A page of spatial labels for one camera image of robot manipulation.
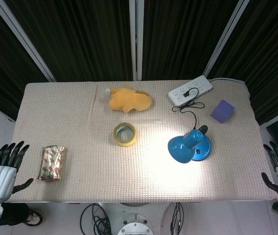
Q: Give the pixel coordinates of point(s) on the silver robot base column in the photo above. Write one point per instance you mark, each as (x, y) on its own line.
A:
(135, 226)

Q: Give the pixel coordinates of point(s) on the blue desk lamp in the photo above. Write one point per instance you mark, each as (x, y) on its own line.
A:
(189, 147)

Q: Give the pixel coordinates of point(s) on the silver red foil snack pack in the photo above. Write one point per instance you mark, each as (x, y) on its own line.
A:
(51, 163)

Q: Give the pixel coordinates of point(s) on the black white shoe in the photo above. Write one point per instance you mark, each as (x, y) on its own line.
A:
(34, 218)

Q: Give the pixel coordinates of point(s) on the white power strip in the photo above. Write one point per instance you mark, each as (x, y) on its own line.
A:
(190, 90)

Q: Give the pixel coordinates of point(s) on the yellow tape roll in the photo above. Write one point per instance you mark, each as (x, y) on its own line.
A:
(125, 134)

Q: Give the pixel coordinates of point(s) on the beige waffle tablecloth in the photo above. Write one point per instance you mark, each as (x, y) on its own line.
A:
(139, 147)

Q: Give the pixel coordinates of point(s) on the orange plush toy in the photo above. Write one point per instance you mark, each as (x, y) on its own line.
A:
(130, 98)

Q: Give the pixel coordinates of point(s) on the white slanted frame post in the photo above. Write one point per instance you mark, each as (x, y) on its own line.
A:
(224, 36)
(22, 39)

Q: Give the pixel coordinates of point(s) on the white vertical frame post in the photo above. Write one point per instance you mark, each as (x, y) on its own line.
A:
(136, 40)

